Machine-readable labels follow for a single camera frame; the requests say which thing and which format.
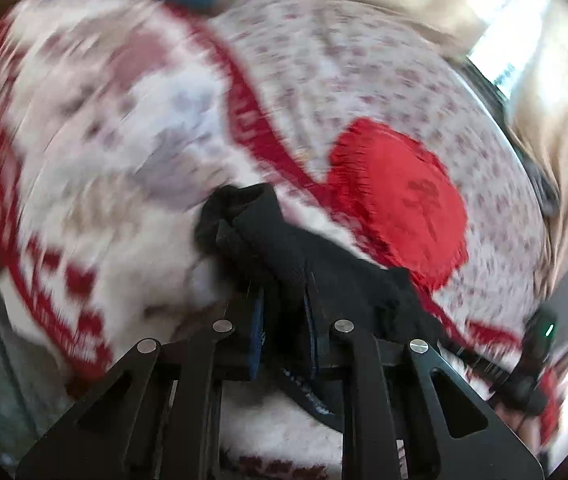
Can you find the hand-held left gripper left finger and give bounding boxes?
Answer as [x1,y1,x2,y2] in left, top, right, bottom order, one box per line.
[16,285,267,480]

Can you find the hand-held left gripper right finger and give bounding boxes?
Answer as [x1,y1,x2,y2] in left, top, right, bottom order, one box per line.
[304,280,545,480]

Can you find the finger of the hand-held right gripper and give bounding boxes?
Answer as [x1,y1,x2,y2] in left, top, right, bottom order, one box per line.
[456,347,515,383]

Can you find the black pants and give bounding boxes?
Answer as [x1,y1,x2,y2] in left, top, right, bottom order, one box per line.
[195,182,445,431]

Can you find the person's right hand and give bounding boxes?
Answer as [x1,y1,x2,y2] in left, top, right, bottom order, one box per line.
[493,400,540,447]

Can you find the red heart-shaped frilled pillow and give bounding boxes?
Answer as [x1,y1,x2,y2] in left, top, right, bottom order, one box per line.
[329,117,469,291]

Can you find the red and white floral blanket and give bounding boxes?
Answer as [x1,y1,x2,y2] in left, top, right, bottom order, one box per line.
[0,0,565,480]

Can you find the white small-flower bed sheet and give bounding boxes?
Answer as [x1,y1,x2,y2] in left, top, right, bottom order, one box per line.
[209,0,550,341]

